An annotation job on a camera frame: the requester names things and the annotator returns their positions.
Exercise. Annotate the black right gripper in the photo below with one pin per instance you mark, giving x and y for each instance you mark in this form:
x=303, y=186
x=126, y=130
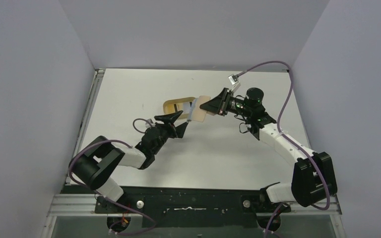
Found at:
x=224, y=103

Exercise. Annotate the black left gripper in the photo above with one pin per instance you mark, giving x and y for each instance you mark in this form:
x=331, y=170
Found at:
x=177, y=132

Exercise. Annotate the light blue card sleeves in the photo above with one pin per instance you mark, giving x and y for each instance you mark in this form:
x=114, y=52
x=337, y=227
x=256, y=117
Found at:
x=193, y=110

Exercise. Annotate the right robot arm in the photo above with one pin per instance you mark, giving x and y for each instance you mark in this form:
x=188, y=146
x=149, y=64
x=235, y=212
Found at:
x=313, y=180

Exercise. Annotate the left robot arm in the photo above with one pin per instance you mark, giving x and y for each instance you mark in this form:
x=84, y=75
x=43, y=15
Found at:
x=93, y=166

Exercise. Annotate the yellow card with black stripe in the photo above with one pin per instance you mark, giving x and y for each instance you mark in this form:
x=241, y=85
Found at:
x=172, y=108

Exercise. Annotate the beige oval plastic tray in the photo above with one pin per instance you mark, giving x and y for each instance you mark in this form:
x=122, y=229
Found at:
x=181, y=104

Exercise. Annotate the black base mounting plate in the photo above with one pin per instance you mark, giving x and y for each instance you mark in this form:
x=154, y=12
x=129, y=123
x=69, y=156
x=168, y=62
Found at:
x=247, y=206

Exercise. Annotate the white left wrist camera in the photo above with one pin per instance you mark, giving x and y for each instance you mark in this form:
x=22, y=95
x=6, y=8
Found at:
x=149, y=123

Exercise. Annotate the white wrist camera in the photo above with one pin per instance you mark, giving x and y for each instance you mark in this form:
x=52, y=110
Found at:
x=149, y=123
x=234, y=79

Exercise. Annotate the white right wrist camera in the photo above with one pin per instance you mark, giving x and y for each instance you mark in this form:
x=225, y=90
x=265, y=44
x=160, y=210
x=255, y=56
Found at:
x=234, y=79

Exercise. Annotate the aluminium frame rail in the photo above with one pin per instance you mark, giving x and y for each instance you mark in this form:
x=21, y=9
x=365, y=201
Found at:
x=86, y=205

